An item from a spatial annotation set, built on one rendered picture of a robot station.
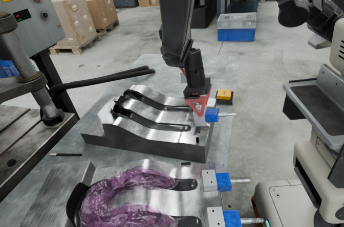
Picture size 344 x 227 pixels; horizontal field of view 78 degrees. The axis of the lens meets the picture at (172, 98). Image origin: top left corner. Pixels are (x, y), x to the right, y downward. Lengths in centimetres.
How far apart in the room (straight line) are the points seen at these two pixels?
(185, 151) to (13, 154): 75
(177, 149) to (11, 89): 71
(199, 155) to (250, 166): 108
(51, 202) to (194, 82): 50
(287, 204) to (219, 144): 63
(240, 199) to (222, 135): 84
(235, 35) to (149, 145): 325
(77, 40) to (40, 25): 318
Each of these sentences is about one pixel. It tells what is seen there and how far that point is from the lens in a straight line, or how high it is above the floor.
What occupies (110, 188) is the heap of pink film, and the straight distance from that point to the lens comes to 67.
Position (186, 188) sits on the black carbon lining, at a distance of 67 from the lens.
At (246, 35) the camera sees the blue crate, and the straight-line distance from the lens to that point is 385.
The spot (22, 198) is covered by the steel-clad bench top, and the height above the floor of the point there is 80.
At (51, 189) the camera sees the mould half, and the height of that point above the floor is 91.
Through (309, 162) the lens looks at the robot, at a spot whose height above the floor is 80.
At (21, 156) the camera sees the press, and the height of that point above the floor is 78.
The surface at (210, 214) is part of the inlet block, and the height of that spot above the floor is 88.
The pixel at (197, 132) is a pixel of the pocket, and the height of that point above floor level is 86.
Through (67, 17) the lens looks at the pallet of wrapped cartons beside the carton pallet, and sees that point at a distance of 437.
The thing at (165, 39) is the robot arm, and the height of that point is 125.
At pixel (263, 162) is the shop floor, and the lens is 184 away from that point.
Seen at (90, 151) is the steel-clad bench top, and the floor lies 80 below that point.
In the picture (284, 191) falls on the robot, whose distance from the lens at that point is 139.
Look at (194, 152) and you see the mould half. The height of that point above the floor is 85.
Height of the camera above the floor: 141
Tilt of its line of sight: 35 degrees down
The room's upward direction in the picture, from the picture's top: 9 degrees counter-clockwise
